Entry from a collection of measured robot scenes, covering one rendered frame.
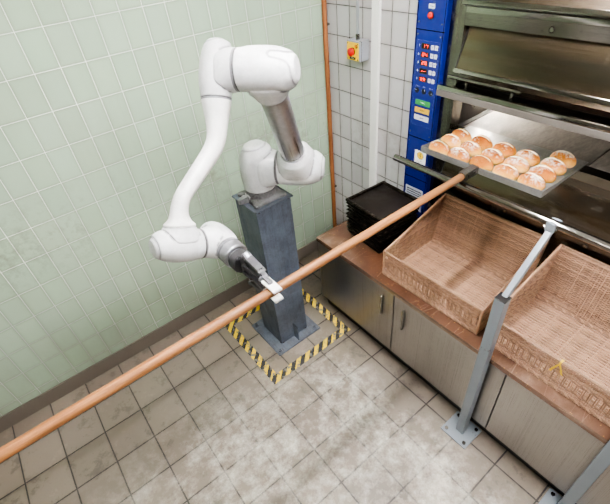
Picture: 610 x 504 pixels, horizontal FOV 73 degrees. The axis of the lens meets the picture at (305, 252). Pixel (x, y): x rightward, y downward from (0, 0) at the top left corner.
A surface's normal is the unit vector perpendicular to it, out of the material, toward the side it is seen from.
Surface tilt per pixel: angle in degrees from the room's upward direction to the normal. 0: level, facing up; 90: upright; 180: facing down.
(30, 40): 90
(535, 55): 70
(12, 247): 90
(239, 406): 0
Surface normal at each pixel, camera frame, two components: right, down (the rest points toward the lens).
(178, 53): 0.61, 0.47
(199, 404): -0.08, -0.76
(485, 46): -0.76, 0.16
